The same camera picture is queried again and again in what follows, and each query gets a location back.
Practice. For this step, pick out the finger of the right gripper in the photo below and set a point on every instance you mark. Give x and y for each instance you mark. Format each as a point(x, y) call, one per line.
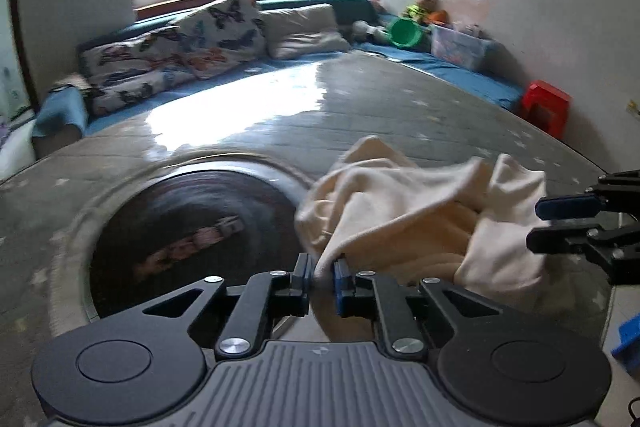
point(614, 251)
point(615, 192)

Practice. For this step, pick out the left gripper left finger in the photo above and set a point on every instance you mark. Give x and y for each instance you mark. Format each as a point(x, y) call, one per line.
point(266, 299)

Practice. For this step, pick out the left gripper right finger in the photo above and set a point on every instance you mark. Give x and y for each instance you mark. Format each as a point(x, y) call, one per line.
point(379, 299)

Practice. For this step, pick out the cream long-sleeve sweater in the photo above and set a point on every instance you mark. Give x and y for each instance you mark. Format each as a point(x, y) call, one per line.
point(465, 223)

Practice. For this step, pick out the blue plastic object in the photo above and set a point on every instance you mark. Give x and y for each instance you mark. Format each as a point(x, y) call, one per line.
point(627, 353)

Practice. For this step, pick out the round black induction cooktop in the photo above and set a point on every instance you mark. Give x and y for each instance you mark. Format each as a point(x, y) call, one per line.
point(187, 227)

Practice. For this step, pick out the red plastic stool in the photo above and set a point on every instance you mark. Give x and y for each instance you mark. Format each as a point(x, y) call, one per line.
point(546, 107)

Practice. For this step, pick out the clear plastic storage box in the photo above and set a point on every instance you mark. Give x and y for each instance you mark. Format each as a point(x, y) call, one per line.
point(460, 49)

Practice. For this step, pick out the square butterfly print cushion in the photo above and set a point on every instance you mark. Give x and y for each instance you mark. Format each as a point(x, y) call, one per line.
point(221, 35)

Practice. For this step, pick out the beige plain cushion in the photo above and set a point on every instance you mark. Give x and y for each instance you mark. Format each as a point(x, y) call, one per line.
point(292, 33)

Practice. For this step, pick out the green plastic basin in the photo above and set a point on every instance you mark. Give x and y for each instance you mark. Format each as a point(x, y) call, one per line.
point(404, 33)

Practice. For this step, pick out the teddy bear toy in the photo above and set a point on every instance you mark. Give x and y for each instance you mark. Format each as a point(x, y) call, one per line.
point(426, 12)

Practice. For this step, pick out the long butterfly print pillow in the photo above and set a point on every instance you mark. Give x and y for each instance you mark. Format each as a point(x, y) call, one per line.
point(126, 73)

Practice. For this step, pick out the teal bench sofa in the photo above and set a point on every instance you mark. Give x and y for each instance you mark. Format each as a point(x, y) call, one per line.
point(482, 83)

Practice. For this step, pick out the blue folded blanket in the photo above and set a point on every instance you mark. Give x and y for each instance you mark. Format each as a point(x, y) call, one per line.
point(64, 109)

